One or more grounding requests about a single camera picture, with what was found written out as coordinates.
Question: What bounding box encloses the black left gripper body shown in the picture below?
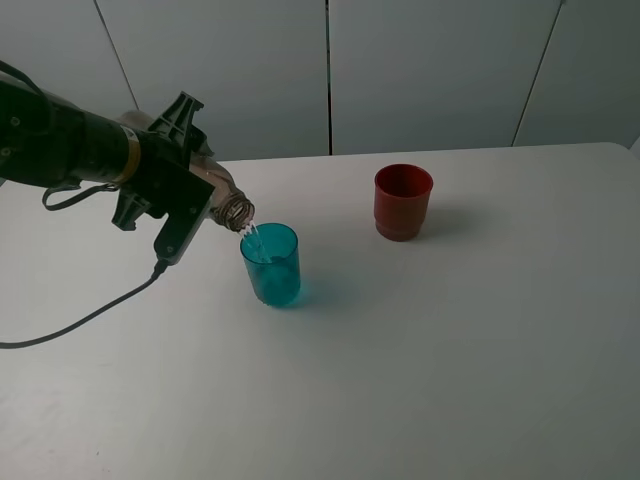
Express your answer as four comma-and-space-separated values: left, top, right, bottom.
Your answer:
112, 92, 206, 231

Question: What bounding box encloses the brown translucent water bottle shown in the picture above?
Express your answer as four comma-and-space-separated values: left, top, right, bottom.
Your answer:
111, 116, 255, 232

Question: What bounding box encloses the teal translucent plastic cup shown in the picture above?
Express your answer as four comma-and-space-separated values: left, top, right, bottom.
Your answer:
240, 223, 301, 308

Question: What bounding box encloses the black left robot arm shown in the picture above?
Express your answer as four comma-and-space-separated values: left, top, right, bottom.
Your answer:
1, 63, 214, 231

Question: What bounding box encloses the red plastic cup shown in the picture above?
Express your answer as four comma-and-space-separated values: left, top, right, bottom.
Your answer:
374, 164, 434, 242

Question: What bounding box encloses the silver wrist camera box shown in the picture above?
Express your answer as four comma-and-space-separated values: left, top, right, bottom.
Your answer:
154, 172, 214, 265

